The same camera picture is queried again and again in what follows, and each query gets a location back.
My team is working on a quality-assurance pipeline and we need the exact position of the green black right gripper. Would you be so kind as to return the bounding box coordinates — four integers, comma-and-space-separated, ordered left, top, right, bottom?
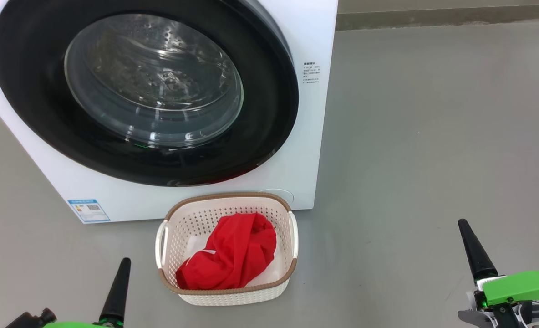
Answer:
457, 218, 539, 328

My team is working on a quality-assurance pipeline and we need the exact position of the printed text label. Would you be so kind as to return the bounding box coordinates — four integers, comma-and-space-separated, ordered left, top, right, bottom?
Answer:
302, 61, 321, 86

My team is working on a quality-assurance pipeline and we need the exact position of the blue energy label sticker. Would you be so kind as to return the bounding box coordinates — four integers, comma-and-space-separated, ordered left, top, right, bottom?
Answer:
67, 199, 111, 224

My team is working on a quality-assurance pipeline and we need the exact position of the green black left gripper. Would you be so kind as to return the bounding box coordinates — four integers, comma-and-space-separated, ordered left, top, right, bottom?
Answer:
5, 257, 132, 328

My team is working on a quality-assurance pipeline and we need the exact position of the cream perforated basket brown rim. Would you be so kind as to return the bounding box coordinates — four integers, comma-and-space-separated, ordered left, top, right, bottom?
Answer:
154, 192, 299, 307

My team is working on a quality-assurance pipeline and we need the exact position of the round white filter cover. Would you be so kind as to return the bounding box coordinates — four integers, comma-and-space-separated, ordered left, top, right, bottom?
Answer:
256, 188, 294, 206

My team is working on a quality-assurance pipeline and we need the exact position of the round black glass washer door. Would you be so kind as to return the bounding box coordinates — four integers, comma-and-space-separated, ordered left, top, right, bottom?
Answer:
0, 0, 300, 188

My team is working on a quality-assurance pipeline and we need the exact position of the white front-load washing machine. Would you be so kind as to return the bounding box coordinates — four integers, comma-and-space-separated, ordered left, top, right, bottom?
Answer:
0, 0, 339, 224

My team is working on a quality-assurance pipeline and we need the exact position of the red cloth garment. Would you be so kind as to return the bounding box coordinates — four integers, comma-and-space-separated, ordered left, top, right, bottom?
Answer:
175, 212, 278, 291

